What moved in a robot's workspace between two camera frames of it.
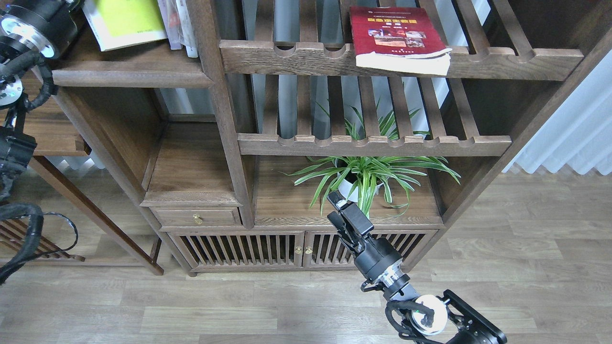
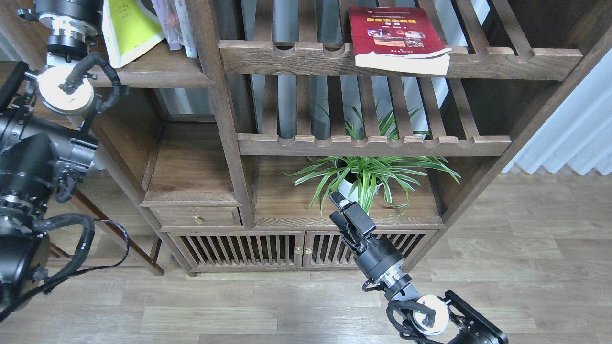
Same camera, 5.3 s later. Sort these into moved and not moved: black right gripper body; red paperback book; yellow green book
Moved: yellow green book
Not moved: red paperback book; black right gripper body
